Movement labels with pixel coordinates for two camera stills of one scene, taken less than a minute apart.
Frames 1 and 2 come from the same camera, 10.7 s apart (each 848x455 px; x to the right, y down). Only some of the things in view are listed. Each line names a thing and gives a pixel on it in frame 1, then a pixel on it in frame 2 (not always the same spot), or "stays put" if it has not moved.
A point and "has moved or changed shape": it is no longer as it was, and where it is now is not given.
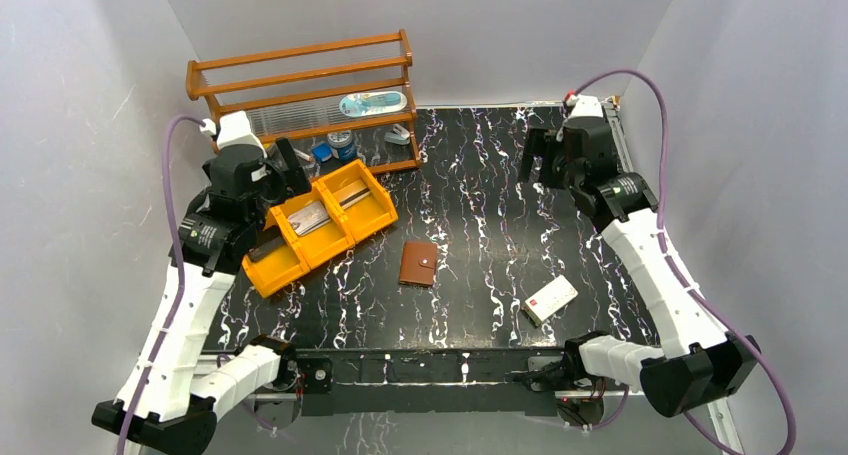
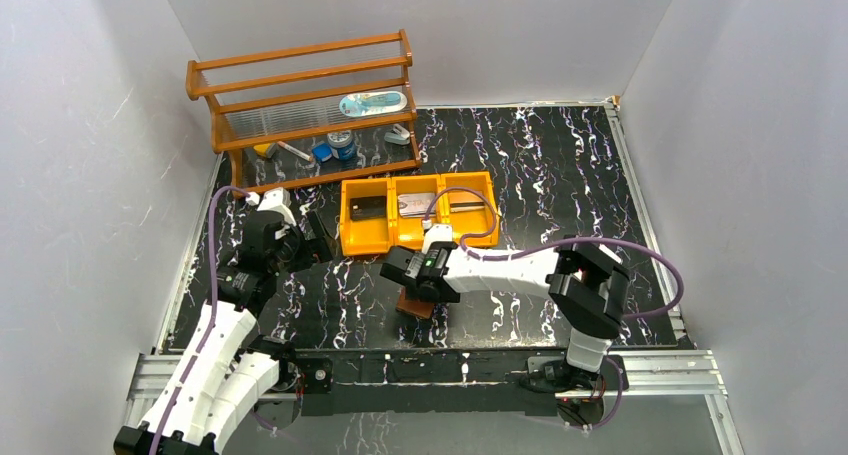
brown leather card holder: x=418 y=263 has moved or changed shape
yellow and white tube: x=302 y=154 stays put
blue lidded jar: x=342 y=145 stays put
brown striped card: x=344 y=203 -> x=459 y=206
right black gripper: x=540 y=158 -> x=400 y=270
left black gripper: x=289 y=171 -> x=312 y=238
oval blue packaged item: x=372 y=102 stays put
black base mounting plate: x=423 y=382 stays put
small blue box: x=322 y=152 stays put
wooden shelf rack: x=344 y=106 stays put
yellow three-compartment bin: x=343 y=207 has moved or changed shape
